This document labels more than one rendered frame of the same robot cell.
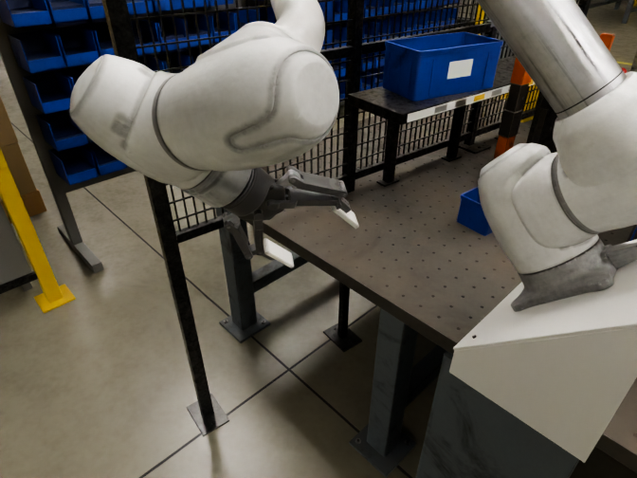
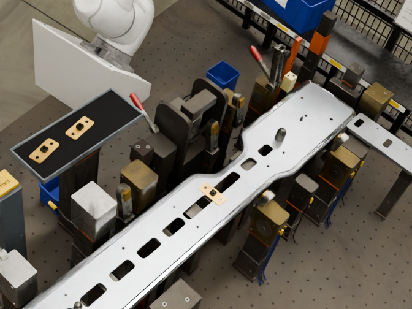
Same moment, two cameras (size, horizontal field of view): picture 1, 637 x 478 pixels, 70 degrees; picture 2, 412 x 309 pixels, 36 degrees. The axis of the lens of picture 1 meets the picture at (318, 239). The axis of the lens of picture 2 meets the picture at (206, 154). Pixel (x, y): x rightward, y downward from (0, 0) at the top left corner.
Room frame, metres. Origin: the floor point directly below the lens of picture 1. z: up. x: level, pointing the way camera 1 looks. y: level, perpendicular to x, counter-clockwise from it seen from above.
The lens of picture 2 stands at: (0.39, -2.26, 2.54)
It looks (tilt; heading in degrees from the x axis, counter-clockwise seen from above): 50 degrees down; 66
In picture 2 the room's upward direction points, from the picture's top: 15 degrees clockwise
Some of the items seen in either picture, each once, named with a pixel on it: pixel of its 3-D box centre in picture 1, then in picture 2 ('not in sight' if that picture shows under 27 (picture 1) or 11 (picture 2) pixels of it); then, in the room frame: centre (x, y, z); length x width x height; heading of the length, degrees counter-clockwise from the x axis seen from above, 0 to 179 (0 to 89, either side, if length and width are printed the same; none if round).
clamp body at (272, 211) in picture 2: not in sight; (262, 244); (1.06, -1.33, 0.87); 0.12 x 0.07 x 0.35; 127
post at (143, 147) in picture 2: not in sight; (137, 186); (0.69, -1.10, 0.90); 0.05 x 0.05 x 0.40; 37
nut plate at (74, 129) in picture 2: not in sight; (80, 127); (0.51, -1.07, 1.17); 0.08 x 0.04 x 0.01; 46
